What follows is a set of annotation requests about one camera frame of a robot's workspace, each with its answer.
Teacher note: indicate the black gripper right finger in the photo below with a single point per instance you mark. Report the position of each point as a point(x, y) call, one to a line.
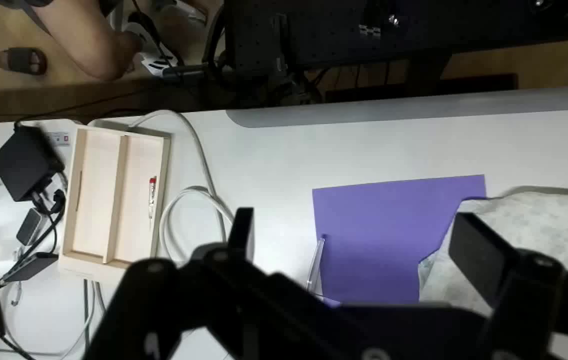
point(524, 288)

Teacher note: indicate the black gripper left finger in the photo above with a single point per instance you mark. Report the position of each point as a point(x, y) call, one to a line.
point(250, 314)

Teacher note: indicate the clear acrylic screen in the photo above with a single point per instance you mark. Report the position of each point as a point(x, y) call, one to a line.
point(315, 275)

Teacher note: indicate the wooden tray box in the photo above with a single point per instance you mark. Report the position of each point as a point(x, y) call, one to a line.
point(114, 201)

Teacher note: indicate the purple paper sheet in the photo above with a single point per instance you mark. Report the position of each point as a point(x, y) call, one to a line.
point(377, 234)

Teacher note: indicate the black power adapter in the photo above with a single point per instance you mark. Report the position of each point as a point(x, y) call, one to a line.
point(27, 162)

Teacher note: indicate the black sandal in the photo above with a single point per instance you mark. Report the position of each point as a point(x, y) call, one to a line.
point(27, 60)

